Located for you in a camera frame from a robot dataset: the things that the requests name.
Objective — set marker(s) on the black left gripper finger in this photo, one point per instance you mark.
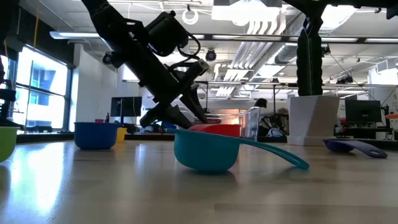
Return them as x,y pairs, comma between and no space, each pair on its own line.
196,105
169,113

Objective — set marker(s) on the red measuring cup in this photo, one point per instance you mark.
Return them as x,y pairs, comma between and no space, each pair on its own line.
217,130

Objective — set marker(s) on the teal measuring cup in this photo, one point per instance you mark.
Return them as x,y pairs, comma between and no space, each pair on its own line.
202,152

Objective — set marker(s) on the yellow measuring cup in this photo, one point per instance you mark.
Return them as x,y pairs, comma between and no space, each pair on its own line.
122,134

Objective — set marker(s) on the blue measuring cup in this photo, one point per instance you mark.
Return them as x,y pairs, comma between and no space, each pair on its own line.
94,136

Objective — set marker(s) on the purple measuring cup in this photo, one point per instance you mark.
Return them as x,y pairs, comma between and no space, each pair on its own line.
339,146

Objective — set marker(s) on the green bowl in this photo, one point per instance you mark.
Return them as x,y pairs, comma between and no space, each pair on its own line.
7,143

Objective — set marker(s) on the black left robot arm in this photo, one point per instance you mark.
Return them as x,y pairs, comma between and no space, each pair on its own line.
118,34

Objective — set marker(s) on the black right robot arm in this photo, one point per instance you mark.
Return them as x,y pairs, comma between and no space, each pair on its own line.
311,6

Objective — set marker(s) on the clear plastic basket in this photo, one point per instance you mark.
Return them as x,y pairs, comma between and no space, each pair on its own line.
248,124

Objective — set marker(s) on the black computer monitor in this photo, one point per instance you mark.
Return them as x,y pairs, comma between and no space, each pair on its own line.
126,106
362,110

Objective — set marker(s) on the black round ceiling lamp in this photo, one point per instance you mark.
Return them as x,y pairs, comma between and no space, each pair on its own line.
210,55
107,59

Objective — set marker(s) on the person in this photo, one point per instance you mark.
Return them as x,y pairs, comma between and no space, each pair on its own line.
261,104

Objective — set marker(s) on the white blue bag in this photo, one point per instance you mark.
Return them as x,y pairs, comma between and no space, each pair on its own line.
275,132

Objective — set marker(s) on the white ceiling baffle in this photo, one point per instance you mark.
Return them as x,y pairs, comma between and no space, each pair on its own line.
242,12

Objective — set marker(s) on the long ceiling light bar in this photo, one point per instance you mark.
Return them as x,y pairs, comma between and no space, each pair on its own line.
74,35

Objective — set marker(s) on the white plant pot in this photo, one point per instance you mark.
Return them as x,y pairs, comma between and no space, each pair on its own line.
312,121

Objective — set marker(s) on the large window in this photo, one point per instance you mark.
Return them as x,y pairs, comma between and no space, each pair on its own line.
46,93

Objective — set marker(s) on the green cactus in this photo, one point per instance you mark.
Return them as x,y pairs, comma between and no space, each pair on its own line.
309,62

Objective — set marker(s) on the black background stand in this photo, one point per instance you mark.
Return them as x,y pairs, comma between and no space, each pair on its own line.
6,105

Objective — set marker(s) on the orange background object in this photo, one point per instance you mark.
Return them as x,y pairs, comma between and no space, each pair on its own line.
393,116

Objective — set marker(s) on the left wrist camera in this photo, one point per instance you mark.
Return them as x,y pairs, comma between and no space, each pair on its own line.
202,67

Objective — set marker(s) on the black background workstation frame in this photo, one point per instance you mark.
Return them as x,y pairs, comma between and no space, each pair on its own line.
242,83

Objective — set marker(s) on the silver ventilation duct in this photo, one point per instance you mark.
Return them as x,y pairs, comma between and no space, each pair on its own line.
284,54

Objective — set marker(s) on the black aluminium table frame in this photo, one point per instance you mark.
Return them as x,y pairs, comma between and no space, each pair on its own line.
46,137

